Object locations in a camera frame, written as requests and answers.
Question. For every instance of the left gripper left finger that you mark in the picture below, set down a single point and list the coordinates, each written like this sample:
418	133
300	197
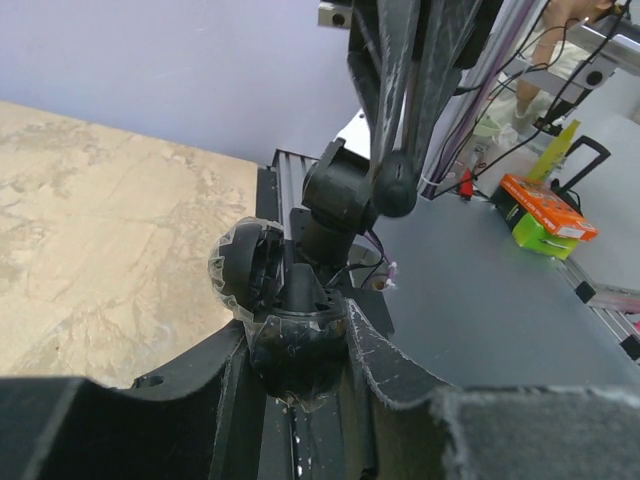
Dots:
179	421

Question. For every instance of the orange green cardboard box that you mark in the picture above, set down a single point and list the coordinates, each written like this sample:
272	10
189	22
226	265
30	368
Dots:
539	219

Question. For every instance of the person in background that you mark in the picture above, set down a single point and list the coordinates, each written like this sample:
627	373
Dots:
552	52

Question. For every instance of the grey side table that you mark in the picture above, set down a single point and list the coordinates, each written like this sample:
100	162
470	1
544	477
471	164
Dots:
473	308

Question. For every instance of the black earbud case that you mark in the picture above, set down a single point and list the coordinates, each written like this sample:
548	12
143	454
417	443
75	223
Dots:
294	326

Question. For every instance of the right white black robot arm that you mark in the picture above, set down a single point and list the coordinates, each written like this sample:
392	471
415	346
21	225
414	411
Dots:
339	192

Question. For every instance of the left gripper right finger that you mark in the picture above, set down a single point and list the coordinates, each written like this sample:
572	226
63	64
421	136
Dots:
402	422

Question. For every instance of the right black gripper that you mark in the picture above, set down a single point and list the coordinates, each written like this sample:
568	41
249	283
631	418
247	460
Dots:
406	59

